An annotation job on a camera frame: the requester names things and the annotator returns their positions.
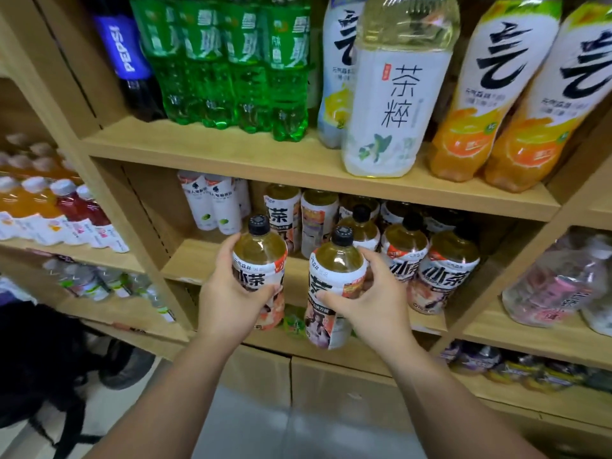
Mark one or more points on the person's right hand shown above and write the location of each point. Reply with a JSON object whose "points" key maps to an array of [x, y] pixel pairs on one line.
{"points": [[382, 315]]}

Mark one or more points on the person's left hand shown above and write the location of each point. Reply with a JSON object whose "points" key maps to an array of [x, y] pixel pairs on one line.
{"points": [[224, 310]]}

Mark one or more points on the person's right thumb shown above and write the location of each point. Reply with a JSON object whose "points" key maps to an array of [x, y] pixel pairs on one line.
{"points": [[334, 299]]}

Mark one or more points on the person's left thumb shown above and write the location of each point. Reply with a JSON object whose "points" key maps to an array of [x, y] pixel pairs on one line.
{"points": [[256, 293]]}

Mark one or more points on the black-capped amber tea bottle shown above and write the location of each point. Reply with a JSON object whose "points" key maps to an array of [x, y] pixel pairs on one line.
{"points": [[260, 262], [337, 272]]}

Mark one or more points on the person's right forearm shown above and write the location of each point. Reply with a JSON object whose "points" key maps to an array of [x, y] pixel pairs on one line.
{"points": [[459, 411]]}

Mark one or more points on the person's left forearm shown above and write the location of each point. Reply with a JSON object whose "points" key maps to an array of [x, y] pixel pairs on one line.
{"points": [[167, 406]]}

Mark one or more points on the green packet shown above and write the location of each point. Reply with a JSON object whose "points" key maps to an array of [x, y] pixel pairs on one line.
{"points": [[295, 322]]}

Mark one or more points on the white bottle green fruit label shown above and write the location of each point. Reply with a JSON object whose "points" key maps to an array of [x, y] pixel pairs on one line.
{"points": [[198, 200], [224, 207]]}

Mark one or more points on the clear bottle green label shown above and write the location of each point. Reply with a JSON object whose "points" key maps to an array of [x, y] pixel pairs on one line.
{"points": [[114, 281], [81, 279], [153, 298]]}

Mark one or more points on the row of amber tea bottles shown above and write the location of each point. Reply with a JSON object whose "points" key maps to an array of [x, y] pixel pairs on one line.
{"points": [[444, 272]]}

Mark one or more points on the wooden shelf unit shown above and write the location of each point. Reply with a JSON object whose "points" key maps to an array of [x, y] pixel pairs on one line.
{"points": [[287, 157]]}

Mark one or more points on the purple-label bottle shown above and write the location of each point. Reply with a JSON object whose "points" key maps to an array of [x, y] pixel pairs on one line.
{"points": [[471, 358]]}

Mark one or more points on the large pale tea bottle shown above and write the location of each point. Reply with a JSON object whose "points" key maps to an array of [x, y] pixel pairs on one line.
{"points": [[397, 100]]}

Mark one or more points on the white lemon-label drink bottle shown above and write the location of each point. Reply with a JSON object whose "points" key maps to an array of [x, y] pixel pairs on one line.
{"points": [[337, 90]]}

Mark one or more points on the green soda bottle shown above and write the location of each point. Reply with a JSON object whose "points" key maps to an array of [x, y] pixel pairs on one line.
{"points": [[165, 66], [248, 81], [208, 76], [289, 76]]}

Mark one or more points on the yellow-green label bottle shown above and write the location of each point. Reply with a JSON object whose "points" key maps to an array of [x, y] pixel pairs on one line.
{"points": [[535, 375]]}

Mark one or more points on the row of white-capped juice bottles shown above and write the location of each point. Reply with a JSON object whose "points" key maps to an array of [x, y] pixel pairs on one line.
{"points": [[52, 210]]}

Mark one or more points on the clear bottle pink label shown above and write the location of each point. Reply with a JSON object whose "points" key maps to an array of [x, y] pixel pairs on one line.
{"points": [[554, 286], [600, 313]]}

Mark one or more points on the black bag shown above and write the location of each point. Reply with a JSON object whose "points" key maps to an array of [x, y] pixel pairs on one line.
{"points": [[43, 368]]}

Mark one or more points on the orange-label drink bottle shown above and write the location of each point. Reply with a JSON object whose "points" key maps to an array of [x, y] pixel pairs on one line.
{"points": [[550, 124], [483, 100]]}

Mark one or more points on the dark cola bottle blue label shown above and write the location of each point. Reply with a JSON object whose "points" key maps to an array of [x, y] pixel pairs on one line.
{"points": [[126, 57]]}

